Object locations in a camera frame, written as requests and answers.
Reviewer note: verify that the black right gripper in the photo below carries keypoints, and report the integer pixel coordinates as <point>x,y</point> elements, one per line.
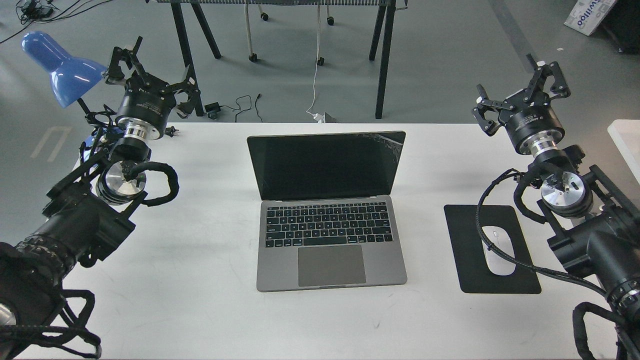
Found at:
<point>527,111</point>

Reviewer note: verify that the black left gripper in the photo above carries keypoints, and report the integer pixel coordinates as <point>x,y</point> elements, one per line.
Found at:
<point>150,99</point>

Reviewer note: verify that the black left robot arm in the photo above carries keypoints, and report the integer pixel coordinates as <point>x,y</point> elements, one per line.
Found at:
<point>88,214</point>

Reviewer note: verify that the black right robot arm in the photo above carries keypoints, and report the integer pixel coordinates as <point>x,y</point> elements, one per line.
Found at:
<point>595,225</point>

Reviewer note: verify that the blue desk lamp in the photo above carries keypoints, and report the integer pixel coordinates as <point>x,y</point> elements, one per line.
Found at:
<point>70,77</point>

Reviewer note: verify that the white cardboard box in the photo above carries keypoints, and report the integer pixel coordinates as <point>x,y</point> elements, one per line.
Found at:
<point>586,15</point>

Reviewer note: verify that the white side table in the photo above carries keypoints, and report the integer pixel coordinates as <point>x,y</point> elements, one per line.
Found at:
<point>626,136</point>

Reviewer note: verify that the white computer mouse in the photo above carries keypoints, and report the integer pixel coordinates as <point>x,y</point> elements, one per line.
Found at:
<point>501,239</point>

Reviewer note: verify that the black mouse pad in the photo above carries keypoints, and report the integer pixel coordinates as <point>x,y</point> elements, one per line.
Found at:
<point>473,273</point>

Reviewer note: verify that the grey open laptop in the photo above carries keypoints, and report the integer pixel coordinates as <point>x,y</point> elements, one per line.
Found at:
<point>327,219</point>

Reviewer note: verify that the black cable bundle floor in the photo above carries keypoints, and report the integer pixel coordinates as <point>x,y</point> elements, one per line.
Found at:
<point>31,12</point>

